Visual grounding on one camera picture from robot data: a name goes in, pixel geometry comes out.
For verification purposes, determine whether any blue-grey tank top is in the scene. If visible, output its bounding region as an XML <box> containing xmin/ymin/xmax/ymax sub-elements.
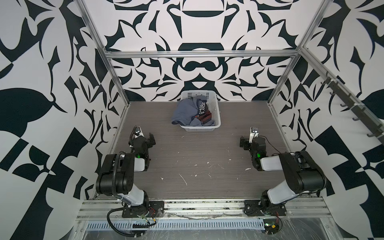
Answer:
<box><xmin>171</xmin><ymin>96</ymin><xmax>215</xmax><ymax>127</ymax></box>

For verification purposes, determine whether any white plastic laundry basket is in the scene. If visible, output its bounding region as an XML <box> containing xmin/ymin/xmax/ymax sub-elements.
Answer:
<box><xmin>180</xmin><ymin>90</ymin><xmax>221</xmax><ymax>132</ymax></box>

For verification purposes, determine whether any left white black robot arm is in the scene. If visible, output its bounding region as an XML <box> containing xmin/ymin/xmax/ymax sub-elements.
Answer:
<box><xmin>96</xmin><ymin>126</ymin><xmax>156</xmax><ymax>209</ymax></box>

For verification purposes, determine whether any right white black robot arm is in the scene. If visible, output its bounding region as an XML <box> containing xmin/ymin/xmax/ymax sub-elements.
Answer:
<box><xmin>240</xmin><ymin>127</ymin><xmax>327</xmax><ymax>213</ymax></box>

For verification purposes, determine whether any maroon tank top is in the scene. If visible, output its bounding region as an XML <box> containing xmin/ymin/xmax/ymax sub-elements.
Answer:
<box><xmin>198</xmin><ymin>111</ymin><xmax>212</xmax><ymax>124</ymax></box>

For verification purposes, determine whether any dark navy tank top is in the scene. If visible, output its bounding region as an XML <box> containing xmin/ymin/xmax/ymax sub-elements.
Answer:
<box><xmin>197</xmin><ymin>101</ymin><xmax>209</xmax><ymax>117</ymax></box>

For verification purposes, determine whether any green circuit board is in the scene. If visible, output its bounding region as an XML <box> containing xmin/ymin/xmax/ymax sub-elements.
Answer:
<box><xmin>262</xmin><ymin>218</ymin><xmax>282</xmax><ymax>236</ymax></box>

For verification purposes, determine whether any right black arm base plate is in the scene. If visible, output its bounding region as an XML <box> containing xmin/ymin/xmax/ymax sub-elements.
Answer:
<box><xmin>243</xmin><ymin>200</ymin><xmax>287</xmax><ymax>217</ymax></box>

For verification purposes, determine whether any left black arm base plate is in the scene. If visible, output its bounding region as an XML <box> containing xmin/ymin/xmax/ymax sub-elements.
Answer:
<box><xmin>122</xmin><ymin>201</ymin><xmax>165</xmax><ymax>218</ymax></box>

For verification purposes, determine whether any aluminium frame back crossbar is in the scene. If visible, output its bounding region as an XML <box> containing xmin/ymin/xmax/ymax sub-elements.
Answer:
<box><xmin>105</xmin><ymin>50</ymin><xmax>298</xmax><ymax>59</ymax></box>

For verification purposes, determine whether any white slotted cable duct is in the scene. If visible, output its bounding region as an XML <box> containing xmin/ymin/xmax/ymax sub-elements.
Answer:
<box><xmin>86</xmin><ymin>219</ymin><xmax>265</xmax><ymax>231</ymax></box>

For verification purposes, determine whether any aluminium front rail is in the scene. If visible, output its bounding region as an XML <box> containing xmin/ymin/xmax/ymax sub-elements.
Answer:
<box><xmin>76</xmin><ymin>198</ymin><xmax>332</xmax><ymax>221</ymax></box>

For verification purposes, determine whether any grey wall hook rack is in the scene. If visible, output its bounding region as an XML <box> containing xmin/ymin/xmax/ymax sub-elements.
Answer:
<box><xmin>320</xmin><ymin>72</ymin><xmax>384</xmax><ymax>145</ymax></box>

